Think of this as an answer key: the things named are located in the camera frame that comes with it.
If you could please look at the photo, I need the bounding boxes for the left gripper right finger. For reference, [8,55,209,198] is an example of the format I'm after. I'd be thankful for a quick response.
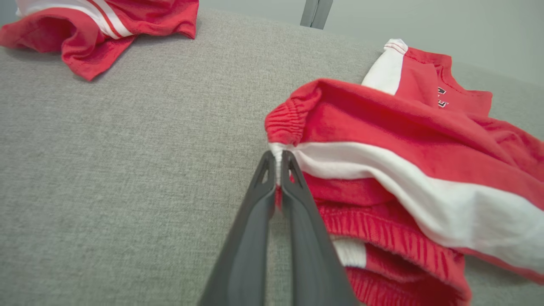
[280,150,357,306]

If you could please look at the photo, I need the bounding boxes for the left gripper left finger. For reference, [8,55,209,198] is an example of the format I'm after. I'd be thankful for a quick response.
[198,151,277,306]

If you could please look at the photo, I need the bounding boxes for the red shorts white side stripe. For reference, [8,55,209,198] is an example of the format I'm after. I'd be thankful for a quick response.
[264,38,544,306]

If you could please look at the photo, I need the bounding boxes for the red jersey black number print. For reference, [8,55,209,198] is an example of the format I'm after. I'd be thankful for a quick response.
[0,0,199,81]

